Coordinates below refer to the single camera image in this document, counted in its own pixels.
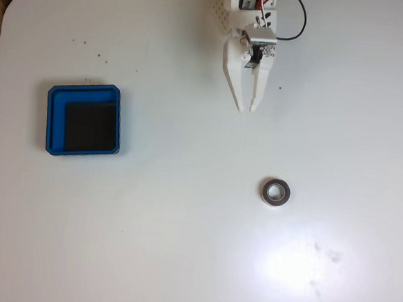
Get red tape roll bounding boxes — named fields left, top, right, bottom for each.
left=261, top=176, right=293, bottom=209

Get blue square box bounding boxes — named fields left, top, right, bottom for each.
left=43, top=79, right=125, bottom=161

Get small black camera module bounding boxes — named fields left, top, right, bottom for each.
left=242, top=43, right=264, bottom=71

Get red servo wires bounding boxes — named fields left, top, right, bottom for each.
left=255, top=0, right=281, bottom=29

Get black cable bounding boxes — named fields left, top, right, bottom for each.
left=275, top=0, right=309, bottom=42

